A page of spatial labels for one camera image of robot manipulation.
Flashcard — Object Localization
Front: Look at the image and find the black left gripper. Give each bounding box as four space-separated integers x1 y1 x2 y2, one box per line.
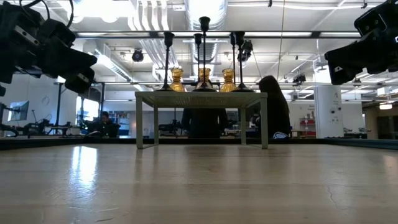
0 1 98 94

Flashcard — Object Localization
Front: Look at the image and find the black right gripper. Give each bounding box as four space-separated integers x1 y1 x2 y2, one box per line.
325 0 398 85

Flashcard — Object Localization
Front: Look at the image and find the amber glass candle holder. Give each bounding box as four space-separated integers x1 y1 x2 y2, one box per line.
219 68 239 93
195 67 215 91
169 67 187 93

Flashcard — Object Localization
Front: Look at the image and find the tall black metal candlestick holder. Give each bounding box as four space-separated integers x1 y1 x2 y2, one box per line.
192 16 218 93

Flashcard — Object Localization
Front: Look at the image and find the black ceiling spotlight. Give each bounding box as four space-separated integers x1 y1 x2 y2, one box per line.
292 73 307 86
131 49 145 63
236 39 254 62

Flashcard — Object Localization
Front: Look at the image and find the white round column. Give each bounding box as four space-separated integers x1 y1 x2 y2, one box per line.
313 85 345 139

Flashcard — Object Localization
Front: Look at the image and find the person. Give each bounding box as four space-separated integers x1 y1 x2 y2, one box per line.
86 111 121 139
181 107 229 139
256 75 292 139

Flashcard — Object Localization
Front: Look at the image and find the computer monitor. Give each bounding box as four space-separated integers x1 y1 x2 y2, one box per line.
7 100 30 122

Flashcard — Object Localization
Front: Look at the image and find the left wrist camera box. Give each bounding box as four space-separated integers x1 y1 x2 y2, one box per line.
39 18 76 47

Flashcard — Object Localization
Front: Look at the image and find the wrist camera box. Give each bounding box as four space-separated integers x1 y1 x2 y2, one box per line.
354 4 389 37
39 18 76 47

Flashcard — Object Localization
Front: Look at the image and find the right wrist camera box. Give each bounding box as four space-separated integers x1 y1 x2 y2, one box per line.
354 4 389 37

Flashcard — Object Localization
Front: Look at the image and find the silver ceiling ventilation duct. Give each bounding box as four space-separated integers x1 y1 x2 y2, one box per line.
185 0 229 32

